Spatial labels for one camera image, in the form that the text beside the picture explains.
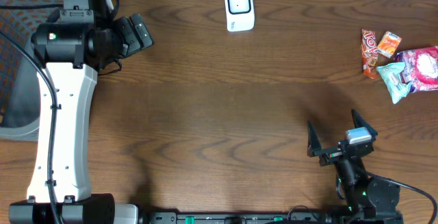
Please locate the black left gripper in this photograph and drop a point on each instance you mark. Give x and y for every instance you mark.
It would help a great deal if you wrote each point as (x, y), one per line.
(137, 32)

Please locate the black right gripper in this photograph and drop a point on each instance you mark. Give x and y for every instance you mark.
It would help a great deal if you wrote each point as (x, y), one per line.
(331, 156)

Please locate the mint green packet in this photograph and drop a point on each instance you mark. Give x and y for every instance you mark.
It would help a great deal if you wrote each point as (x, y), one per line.
(391, 75)

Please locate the red Toto snack wrapper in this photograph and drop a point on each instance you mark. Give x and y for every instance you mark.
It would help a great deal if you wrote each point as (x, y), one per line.
(369, 53)

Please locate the orange Kleenex tissue pack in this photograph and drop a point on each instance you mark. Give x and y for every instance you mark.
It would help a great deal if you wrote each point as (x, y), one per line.
(388, 44)

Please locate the purple Carefree pad pack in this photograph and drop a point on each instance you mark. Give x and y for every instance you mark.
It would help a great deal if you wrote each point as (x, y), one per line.
(420, 70)

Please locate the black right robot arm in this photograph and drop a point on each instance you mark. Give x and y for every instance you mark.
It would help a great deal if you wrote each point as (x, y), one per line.
(369, 198)

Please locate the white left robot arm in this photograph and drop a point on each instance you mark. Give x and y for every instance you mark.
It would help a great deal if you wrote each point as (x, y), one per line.
(70, 51)

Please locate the dark grey plastic basket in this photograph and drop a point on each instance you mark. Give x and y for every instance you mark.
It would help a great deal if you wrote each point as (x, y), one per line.
(20, 94)

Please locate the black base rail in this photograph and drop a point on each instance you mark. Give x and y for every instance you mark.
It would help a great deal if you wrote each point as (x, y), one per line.
(250, 218)

